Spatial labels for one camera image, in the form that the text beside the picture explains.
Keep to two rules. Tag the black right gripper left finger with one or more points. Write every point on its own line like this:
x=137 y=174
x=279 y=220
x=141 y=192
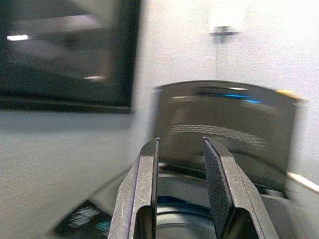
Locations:
x=139 y=189

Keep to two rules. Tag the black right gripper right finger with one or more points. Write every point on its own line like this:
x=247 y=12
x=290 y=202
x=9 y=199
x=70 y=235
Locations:
x=234 y=189

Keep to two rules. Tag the dark open washer lid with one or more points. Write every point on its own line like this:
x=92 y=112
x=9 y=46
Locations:
x=224 y=124

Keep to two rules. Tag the yellow object behind washer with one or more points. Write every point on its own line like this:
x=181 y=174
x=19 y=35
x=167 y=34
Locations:
x=290 y=94

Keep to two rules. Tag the dark framed window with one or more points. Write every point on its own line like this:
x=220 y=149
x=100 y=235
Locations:
x=67 y=53

